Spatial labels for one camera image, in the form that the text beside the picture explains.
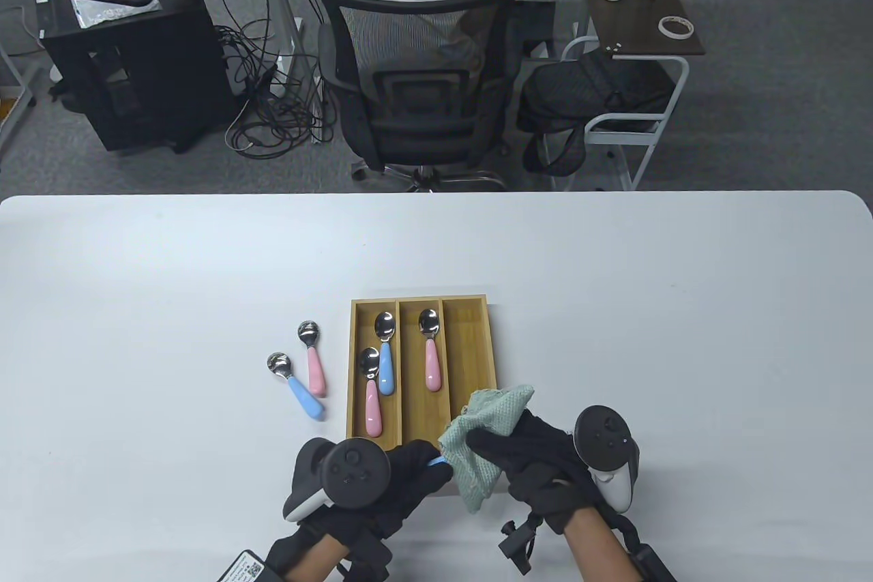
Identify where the black cabinet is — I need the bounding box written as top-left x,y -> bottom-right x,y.
42,0 -> 236,154

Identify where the black cable bundle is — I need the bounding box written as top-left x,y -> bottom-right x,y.
217,23 -> 342,156

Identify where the person's left hand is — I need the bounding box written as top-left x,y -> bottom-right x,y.
317,439 -> 456,543

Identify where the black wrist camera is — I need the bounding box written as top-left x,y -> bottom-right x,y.
498,514 -> 543,576
222,548 -> 280,582

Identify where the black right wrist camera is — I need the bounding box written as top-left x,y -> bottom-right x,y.
498,514 -> 543,576

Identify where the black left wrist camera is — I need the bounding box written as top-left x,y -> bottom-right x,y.
222,548 -> 280,582

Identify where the wooden cutlery tray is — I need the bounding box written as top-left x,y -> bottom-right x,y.
346,295 -> 501,467

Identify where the black mesh office chair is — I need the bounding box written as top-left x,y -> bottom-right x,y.
319,0 -> 519,192

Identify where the person's right hand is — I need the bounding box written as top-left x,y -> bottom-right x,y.
465,408 -> 602,536

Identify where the person's left forearm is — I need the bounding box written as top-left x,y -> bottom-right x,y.
280,534 -> 349,582

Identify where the green fish scale cleaning cloth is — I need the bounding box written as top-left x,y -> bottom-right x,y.
436,385 -> 536,514

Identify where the brown white side table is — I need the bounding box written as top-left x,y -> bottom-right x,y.
551,0 -> 707,192

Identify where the black white controller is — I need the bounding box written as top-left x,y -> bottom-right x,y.
573,405 -> 642,513
283,439 -> 391,523

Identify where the silver foil bag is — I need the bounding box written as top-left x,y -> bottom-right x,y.
72,0 -> 164,29

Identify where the person's right forearm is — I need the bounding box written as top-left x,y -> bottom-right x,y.
563,510 -> 638,582

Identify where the black bag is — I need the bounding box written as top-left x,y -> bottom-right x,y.
516,50 -> 676,177

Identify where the pink handled baby spoon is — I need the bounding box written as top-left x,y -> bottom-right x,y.
359,347 -> 384,437
297,321 -> 328,397
417,308 -> 443,393

